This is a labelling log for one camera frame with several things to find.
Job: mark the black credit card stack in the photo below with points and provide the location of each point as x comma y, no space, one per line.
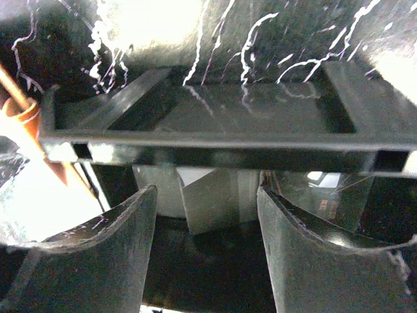
211,199

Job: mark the black plastic card box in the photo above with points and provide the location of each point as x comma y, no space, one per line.
341,122

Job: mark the brown leather card holder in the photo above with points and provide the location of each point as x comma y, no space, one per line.
45,197

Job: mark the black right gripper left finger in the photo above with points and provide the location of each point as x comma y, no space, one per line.
98,266

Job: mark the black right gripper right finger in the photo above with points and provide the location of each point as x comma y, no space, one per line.
317,266

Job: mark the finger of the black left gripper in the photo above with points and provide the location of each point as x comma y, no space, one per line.
12,162

